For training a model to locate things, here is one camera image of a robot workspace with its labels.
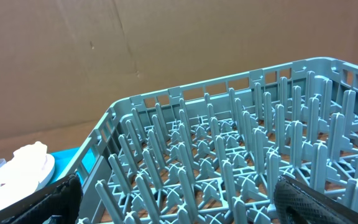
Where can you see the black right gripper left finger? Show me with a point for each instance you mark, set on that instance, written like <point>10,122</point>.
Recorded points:
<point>58,202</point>

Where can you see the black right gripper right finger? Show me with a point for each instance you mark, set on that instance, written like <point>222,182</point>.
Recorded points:
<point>297,203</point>

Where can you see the white paper napkin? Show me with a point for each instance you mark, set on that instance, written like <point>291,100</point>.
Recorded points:
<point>35,152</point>

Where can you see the teal plastic serving tray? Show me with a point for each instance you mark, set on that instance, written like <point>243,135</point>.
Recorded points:
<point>62,159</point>

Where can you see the grey plastic dish rack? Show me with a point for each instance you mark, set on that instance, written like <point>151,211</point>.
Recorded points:
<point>212,151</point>

